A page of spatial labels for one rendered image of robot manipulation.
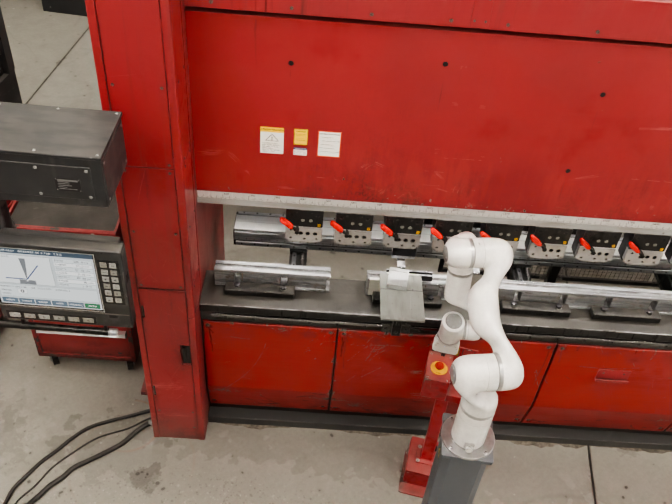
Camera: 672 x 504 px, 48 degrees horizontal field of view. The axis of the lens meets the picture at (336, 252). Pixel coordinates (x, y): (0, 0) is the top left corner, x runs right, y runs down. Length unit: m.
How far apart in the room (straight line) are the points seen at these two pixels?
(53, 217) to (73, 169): 1.31
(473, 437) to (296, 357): 1.10
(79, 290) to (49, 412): 1.57
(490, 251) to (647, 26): 0.88
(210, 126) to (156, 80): 0.38
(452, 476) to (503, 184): 1.10
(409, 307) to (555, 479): 1.32
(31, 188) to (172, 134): 0.50
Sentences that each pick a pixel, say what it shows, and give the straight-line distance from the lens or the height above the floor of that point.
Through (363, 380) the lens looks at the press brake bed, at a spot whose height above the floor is 0.42.
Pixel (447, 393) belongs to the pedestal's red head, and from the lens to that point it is 3.29.
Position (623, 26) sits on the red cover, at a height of 2.21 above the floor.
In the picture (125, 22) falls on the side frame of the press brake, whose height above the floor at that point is 2.19.
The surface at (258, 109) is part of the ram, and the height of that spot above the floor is 1.79.
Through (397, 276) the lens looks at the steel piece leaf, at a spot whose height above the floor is 1.00.
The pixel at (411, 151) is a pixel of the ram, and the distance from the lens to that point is 2.86.
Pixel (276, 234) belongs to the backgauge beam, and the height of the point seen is 0.97.
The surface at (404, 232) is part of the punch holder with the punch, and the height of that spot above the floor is 1.26.
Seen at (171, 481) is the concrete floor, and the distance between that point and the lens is 3.82.
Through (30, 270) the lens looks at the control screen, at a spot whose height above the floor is 1.49.
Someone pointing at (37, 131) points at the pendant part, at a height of 1.95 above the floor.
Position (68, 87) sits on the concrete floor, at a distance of 6.51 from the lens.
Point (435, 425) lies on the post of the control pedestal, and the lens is 3.55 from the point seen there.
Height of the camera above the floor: 3.27
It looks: 43 degrees down
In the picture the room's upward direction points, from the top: 5 degrees clockwise
